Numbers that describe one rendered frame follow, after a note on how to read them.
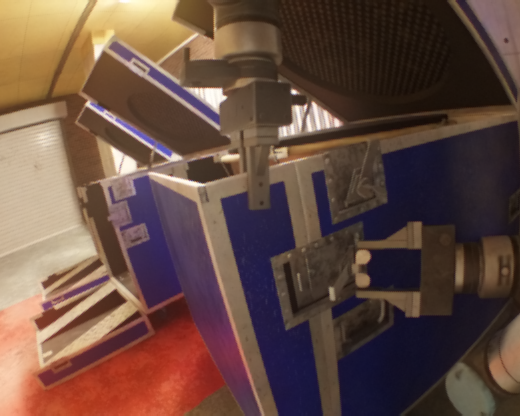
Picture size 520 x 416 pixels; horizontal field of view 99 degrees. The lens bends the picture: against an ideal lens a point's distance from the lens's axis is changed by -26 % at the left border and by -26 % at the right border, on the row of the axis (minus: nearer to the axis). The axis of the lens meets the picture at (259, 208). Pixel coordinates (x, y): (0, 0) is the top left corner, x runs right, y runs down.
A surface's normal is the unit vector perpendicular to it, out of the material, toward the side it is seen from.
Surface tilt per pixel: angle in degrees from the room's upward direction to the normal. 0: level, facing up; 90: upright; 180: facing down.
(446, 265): 69
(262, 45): 90
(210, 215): 90
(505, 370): 88
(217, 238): 90
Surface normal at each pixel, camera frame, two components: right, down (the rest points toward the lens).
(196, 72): 0.03, 0.16
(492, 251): -0.45, -0.62
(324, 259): 0.41, 0.13
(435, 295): -0.55, -0.06
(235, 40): -0.33, 0.17
